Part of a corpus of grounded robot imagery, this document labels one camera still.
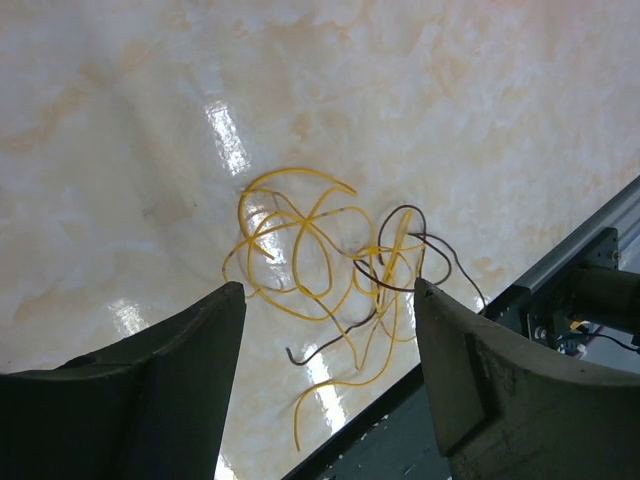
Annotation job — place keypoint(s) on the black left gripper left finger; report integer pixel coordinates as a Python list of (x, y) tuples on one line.
[(150, 406)]

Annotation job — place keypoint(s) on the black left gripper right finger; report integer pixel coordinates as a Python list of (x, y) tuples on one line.
[(504, 407)]

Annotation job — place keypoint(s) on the aluminium frame rail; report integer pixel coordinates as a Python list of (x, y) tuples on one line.
[(620, 213)]

